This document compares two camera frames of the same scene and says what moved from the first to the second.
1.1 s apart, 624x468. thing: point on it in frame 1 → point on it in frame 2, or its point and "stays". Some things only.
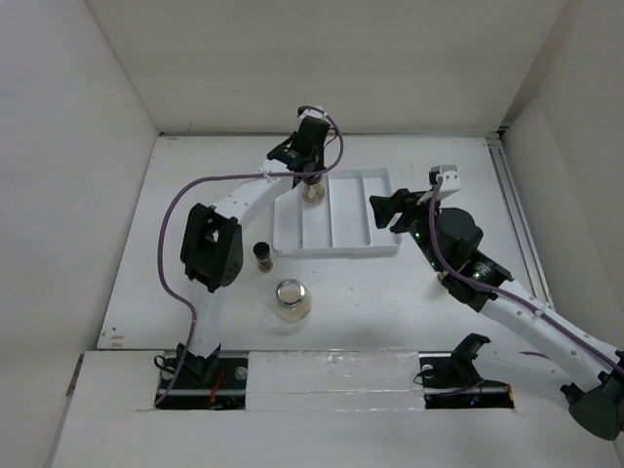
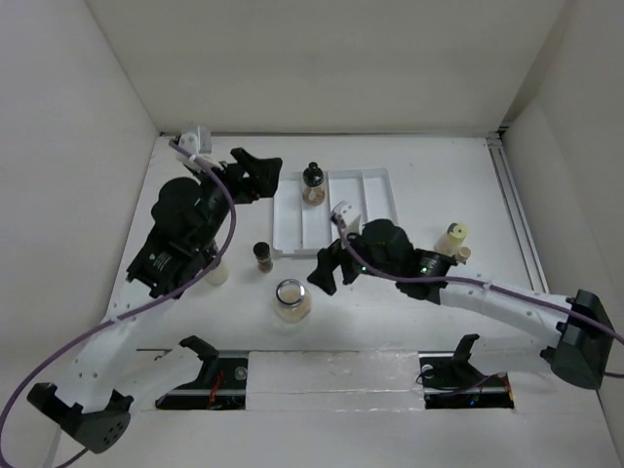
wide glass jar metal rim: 293,301 stays
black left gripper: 320,160 → 267,173
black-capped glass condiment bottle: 313,190 stays
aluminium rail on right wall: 520,218 stays
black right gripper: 384,208 → 328,260
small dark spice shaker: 263,256 stays
